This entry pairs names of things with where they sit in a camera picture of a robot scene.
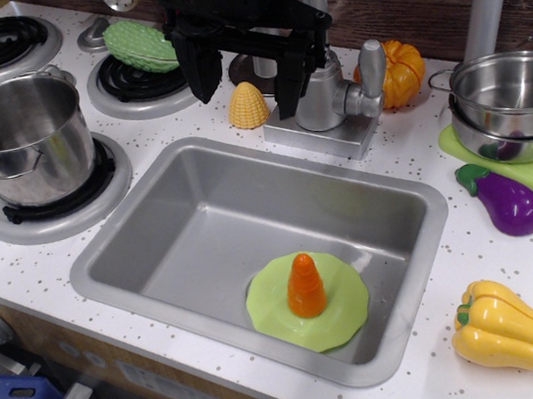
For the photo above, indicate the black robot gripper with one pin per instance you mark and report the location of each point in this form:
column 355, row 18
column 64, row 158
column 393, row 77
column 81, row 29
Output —
column 200, row 29

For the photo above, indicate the silver toy faucet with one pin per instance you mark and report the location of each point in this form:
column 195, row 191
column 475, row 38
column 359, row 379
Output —
column 336, row 115

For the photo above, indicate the yellow toy corn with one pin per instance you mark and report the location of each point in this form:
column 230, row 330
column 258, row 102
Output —
column 248, row 108

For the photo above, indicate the green toy vegetable half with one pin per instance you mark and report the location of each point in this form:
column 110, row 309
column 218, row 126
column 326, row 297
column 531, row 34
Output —
column 140, row 46

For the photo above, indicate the back right stove burner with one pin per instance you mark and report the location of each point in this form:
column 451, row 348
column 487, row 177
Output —
column 125, row 92

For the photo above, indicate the stove burner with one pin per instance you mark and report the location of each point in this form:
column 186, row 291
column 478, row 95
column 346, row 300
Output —
column 0, row 43
column 83, row 209
column 125, row 92

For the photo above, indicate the grey stove knob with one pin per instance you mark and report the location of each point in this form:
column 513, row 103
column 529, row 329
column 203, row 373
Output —
column 91, row 39

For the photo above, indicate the orange toy pumpkin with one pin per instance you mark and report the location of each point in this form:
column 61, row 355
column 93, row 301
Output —
column 404, row 76

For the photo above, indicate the grey sink basin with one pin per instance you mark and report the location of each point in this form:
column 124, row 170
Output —
column 184, row 245

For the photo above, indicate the front stove burner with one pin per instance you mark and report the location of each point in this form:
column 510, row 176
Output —
column 83, row 209

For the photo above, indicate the tall steel pot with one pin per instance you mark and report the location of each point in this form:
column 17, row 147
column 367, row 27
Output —
column 46, row 150

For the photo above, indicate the orange toy carrot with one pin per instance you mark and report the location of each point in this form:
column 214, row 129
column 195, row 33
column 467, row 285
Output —
column 307, row 297

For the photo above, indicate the light green plastic plate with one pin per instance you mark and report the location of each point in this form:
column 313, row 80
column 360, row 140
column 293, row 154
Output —
column 345, row 313

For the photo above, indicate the back left stove burner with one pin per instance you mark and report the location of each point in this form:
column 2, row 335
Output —
column 0, row 43

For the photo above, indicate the upper steel pan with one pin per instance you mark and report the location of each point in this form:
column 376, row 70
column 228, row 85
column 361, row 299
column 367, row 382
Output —
column 494, row 94

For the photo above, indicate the steel pan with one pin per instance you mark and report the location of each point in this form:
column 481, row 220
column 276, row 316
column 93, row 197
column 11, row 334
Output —
column 501, row 150
column 494, row 94

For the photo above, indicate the lower steel pan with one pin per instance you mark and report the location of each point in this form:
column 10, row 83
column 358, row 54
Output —
column 501, row 150

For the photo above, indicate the purple toy eggplant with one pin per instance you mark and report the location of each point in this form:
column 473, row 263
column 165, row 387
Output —
column 509, row 204

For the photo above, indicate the yellow toy bell pepper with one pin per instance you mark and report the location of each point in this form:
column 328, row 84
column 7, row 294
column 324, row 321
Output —
column 494, row 327

